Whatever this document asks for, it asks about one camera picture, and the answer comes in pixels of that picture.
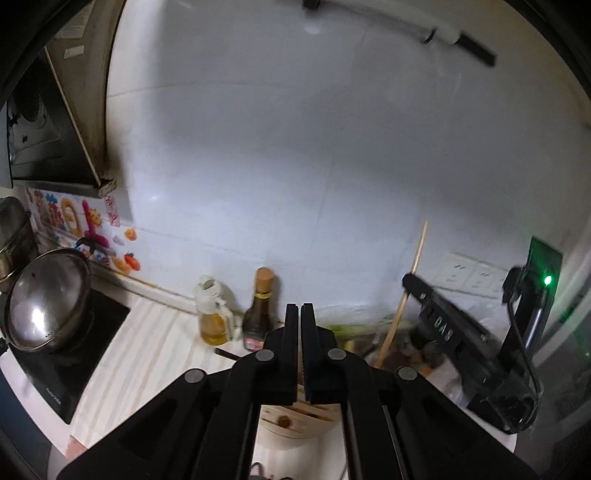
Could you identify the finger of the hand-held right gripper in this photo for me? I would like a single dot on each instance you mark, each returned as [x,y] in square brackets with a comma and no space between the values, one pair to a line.
[415,288]

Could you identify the white wall outlet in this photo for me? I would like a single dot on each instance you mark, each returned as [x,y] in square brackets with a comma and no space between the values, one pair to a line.
[455,272]
[485,281]

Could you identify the cat-print striped tablecloth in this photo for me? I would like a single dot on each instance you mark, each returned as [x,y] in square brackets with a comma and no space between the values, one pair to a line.
[157,350]

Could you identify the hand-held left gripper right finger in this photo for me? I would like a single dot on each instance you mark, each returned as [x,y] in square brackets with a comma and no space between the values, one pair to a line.
[310,350]

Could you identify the blue cabinet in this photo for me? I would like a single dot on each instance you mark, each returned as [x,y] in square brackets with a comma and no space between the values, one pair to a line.
[23,415]

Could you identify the black range hood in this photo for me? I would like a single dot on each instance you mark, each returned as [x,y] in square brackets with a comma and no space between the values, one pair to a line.
[51,115]

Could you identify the steel steamer pot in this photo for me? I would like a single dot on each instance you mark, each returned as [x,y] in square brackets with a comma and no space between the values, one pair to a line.
[14,235]

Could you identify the white wall-mounted rail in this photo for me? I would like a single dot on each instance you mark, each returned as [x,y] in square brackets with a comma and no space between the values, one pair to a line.
[397,23]

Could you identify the dark bottle with brown cap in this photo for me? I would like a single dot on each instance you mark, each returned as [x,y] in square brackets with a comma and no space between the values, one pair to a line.
[258,318]

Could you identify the light wooden chopstick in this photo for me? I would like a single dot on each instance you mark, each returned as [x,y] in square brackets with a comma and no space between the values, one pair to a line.
[418,258]

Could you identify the oil dispenser bottle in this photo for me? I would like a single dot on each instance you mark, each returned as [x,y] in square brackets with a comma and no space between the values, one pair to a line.
[213,318]

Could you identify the steel wok with lid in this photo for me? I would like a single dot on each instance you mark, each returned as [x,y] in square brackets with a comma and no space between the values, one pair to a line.
[46,300]

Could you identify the colourful wall stickers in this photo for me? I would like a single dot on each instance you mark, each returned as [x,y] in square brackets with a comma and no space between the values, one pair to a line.
[69,221]

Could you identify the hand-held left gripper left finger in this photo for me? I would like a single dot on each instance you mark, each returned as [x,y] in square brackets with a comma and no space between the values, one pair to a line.
[288,350]

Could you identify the black induction cooktop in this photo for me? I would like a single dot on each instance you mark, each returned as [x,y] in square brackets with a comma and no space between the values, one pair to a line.
[64,369]

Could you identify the beige utensil holder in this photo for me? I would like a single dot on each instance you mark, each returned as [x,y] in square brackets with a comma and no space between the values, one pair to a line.
[295,429]

